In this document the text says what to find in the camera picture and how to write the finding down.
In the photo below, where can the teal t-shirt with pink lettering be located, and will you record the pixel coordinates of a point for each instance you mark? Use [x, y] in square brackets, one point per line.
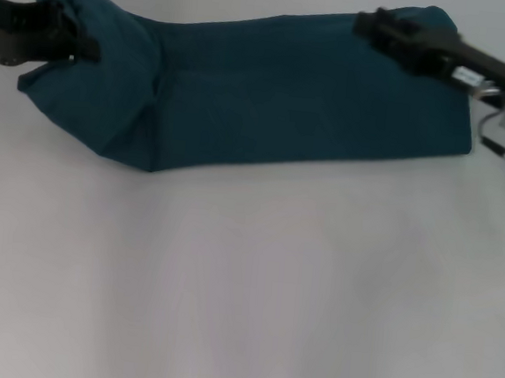
[287, 90]

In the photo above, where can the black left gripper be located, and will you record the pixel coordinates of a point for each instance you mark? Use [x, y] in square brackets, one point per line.
[27, 32]

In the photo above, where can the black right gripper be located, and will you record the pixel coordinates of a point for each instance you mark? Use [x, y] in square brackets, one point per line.
[432, 52]

